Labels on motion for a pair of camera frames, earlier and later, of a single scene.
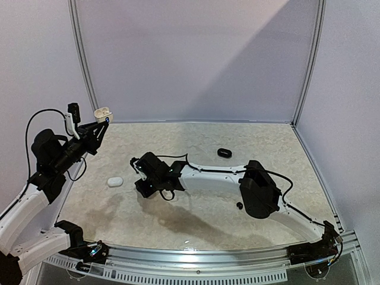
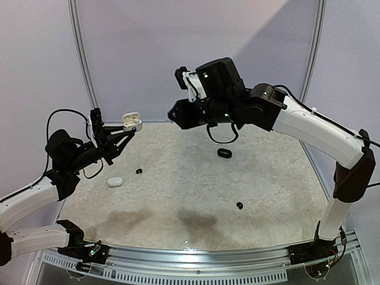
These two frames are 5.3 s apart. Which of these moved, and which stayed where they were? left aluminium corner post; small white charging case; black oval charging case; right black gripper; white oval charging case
Moved: right black gripper; small white charging case
Stayed: left aluminium corner post; black oval charging case; white oval charging case
